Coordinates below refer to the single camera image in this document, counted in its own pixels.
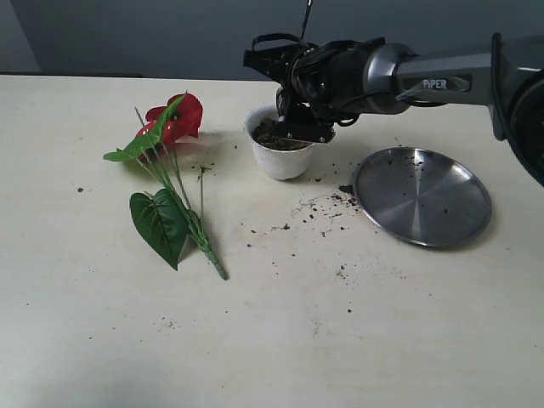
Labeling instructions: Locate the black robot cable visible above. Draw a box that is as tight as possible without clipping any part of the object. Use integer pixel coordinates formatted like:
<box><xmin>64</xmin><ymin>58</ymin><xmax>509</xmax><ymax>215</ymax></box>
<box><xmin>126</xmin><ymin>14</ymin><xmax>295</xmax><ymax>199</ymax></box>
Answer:
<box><xmin>251</xmin><ymin>33</ymin><xmax>383</xmax><ymax>128</ymax></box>

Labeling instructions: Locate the dark brown potting soil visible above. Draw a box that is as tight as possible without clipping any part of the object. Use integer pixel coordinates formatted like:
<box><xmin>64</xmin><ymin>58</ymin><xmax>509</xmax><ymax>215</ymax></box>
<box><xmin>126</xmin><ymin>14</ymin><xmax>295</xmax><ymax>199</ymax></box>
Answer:
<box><xmin>250</xmin><ymin>118</ymin><xmax>310</xmax><ymax>151</ymax></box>

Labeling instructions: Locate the round steel plate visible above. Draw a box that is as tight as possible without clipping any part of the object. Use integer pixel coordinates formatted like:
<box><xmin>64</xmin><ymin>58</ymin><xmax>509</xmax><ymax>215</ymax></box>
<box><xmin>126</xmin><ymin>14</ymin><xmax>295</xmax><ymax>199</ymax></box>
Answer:
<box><xmin>351</xmin><ymin>147</ymin><xmax>492</xmax><ymax>248</ymax></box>

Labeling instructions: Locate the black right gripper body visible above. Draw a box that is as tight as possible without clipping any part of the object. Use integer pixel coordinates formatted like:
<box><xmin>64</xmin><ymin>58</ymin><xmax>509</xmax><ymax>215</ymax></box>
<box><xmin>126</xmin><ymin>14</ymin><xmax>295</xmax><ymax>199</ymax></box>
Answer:
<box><xmin>243</xmin><ymin>40</ymin><xmax>374</xmax><ymax>123</ymax></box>

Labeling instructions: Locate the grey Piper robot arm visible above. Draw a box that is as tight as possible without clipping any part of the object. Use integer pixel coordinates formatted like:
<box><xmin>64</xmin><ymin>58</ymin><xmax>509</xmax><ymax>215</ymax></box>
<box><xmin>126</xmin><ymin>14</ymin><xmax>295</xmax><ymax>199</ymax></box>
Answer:
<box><xmin>243</xmin><ymin>33</ymin><xmax>543</xmax><ymax>181</ymax></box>

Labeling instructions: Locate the loose green stem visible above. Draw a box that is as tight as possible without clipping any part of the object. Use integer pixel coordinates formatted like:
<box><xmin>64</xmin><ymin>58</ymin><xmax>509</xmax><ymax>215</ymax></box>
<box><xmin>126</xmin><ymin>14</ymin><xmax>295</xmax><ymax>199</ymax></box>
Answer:
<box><xmin>198</xmin><ymin>165</ymin><xmax>210</xmax><ymax>223</ymax></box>

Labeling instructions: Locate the steel spoon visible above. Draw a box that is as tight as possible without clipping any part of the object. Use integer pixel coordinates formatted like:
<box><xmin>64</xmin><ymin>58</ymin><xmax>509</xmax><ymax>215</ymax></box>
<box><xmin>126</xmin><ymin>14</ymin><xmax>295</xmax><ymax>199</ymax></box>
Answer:
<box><xmin>299</xmin><ymin>0</ymin><xmax>314</xmax><ymax>40</ymax></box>

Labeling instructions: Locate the red artificial flower with leaves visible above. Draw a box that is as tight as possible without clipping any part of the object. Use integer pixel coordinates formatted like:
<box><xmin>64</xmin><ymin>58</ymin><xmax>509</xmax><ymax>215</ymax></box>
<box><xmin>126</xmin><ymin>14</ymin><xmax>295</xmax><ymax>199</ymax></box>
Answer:
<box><xmin>103</xmin><ymin>92</ymin><xmax>230</xmax><ymax>281</ymax></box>

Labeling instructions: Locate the white plastic flower pot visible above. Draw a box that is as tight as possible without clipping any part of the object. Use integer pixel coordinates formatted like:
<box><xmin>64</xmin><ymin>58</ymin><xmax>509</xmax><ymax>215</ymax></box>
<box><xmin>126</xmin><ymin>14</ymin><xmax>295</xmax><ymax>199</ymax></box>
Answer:
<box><xmin>244</xmin><ymin>105</ymin><xmax>316</xmax><ymax>181</ymax></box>

